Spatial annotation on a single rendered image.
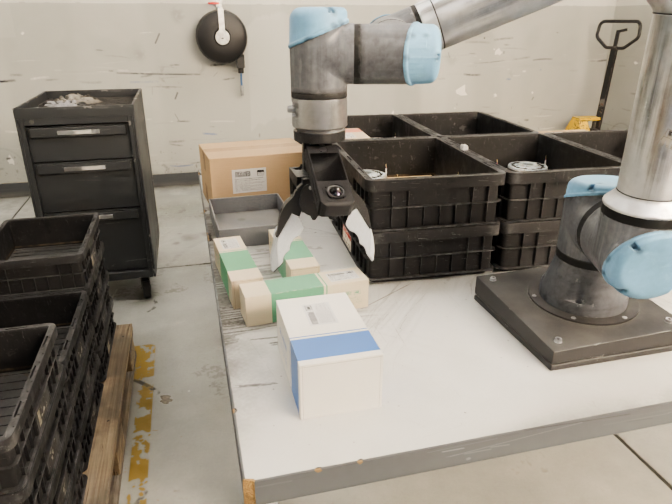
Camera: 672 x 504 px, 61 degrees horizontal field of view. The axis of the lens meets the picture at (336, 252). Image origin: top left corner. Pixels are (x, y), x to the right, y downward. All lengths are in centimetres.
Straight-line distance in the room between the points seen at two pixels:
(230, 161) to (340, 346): 94
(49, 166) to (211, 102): 218
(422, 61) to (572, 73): 493
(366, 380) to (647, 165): 48
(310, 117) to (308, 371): 34
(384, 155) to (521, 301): 61
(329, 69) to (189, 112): 387
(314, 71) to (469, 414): 52
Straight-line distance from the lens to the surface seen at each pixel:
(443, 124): 200
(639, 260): 89
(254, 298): 104
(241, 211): 167
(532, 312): 106
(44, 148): 262
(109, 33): 457
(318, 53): 75
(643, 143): 87
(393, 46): 75
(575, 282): 106
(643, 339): 107
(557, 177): 128
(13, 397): 140
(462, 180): 118
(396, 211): 116
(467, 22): 89
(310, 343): 83
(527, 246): 131
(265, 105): 463
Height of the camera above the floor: 122
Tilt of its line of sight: 22 degrees down
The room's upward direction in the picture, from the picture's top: straight up
